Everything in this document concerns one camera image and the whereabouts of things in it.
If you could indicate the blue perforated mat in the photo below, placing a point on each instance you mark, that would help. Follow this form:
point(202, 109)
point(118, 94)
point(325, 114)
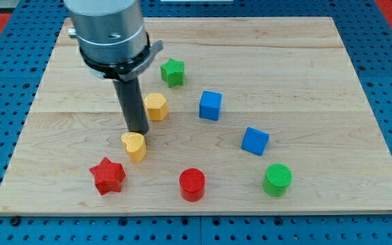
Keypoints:
point(25, 48)

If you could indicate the red cylinder block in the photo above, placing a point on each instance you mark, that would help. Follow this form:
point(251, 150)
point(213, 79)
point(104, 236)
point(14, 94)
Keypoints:
point(192, 183)

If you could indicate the green cylinder block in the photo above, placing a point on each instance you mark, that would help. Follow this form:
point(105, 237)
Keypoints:
point(277, 179)

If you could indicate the wooden board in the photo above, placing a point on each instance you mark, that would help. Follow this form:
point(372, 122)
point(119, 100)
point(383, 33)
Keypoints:
point(290, 77)

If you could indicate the blue cube block upper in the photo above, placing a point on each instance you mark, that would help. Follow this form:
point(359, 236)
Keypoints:
point(210, 105)

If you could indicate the blue cube block lower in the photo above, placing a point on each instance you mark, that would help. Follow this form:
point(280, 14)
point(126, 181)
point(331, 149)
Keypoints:
point(255, 141)

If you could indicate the yellow heart block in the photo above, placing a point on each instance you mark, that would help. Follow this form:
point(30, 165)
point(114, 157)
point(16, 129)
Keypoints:
point(135, 146)

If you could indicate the green star block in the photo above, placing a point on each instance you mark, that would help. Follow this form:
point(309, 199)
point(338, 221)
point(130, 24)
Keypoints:
point(173, 72)

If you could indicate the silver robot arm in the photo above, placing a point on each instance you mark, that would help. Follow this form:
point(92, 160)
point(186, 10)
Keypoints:
point(115, 45)

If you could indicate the yellow hexagon block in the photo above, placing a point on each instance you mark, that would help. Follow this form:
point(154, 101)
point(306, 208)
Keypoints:
point(156, 105)

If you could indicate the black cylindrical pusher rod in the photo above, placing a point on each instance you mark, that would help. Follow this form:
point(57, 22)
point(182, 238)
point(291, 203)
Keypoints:
point(131, 102)

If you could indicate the blue cube block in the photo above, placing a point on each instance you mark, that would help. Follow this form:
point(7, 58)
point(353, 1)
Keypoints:
point(255, 141)
point(210, 105)

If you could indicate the red star block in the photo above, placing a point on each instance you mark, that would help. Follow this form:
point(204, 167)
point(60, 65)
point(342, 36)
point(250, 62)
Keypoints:
point(108, 176)

